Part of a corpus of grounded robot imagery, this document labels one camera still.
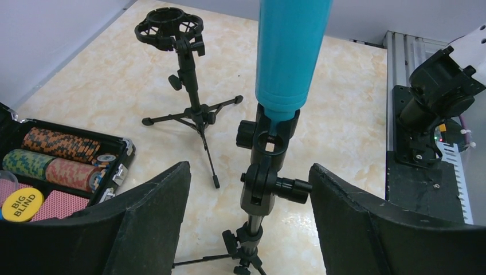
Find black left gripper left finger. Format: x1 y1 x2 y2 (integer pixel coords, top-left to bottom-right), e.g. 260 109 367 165
1 161 191 274

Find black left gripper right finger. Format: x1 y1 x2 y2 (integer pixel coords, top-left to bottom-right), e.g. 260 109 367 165
308 163 485 274

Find black tripod clip mic stand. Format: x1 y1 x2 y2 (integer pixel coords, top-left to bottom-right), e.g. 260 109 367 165
173 105 312 274

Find blue toy microphone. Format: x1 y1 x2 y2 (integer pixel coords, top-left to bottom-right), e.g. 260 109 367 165
255 0 332 123

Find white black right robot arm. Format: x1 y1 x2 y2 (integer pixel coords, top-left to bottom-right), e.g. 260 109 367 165
391 25 485 168

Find pink card deck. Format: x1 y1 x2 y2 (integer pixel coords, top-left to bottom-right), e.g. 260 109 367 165
1 179 89 222

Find black poker chip case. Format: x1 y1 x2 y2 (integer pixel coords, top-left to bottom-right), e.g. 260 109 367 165
1 105 136 222

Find orange brown chip stack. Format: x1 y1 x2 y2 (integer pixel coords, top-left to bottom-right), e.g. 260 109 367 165
21 127 118 167

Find yellow big blind button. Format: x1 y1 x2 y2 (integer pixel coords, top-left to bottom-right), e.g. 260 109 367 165
1 187 45 222

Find green red chip stack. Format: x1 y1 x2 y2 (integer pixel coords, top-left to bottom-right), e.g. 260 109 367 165
2 149 105 193

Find black tripod shock-mount stand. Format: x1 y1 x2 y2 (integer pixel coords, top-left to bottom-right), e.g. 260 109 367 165
134 7 244 188

